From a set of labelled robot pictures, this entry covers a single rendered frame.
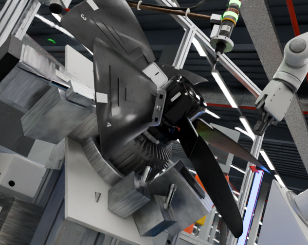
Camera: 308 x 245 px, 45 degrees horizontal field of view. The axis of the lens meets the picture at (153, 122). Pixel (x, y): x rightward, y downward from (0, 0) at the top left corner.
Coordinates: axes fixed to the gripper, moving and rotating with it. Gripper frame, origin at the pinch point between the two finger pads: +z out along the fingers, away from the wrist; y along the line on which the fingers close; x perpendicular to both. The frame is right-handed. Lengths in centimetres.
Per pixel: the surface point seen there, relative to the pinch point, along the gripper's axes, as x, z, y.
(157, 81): -3.9, 7.3, 38.3
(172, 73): -20.1, -1.5, 25.0
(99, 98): 18, 21, 60
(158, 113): 4.0, 14.9, 38.2
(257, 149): -85, -16, -103
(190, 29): -92, -47, -17
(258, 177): -0.7, 12.5, -11.5
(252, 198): 1.5, 19.5, -11.6
